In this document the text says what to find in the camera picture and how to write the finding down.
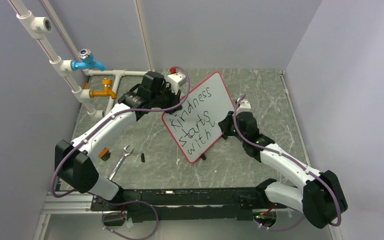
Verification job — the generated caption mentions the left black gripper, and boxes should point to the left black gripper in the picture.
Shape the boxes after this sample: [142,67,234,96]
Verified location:
[151,83,182,116]

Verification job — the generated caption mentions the pink-framed whiteboard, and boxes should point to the pink-framed whiteboard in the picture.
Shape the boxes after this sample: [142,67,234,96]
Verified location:
[161,71,234,163]

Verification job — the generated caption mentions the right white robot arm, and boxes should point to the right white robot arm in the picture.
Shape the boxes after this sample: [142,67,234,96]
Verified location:
[218,111,348,229]

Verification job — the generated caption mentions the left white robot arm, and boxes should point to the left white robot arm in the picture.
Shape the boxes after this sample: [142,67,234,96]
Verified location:
[51,66,191,210]

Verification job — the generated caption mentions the silver wrench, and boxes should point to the silver wrench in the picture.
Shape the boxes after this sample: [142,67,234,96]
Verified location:
[107,145,134,181]

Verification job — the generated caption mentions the orange faucet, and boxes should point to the orange faucet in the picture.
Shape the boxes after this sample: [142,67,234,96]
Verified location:
[87,78,117,100]

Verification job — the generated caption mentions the orange black brush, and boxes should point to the orange black brush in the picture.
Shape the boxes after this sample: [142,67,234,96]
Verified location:
[98,148,111,161]

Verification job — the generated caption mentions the blue faucet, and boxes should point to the blue faucet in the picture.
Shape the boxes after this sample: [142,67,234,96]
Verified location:
[70,48,106,71]

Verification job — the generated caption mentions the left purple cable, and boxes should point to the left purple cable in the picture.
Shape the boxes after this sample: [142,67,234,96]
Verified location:
[50,66,192,240]

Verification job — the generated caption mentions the purple cable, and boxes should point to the purple cable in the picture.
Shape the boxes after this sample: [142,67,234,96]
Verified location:
[50,66,192,240]
[232,94,343,232]

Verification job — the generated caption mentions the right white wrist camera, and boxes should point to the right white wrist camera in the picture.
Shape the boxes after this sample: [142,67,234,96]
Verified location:
[236,99,251,115]

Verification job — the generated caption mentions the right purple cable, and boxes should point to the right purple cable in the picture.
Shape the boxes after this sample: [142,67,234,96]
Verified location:
[232,94,343,232]

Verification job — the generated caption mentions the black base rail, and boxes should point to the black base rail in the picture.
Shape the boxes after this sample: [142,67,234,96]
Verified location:
[90,187,277,223]

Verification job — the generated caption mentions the white pvc pipe frame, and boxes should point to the white pvc pipe frame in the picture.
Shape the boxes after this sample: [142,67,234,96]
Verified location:
[8,0,145,120]

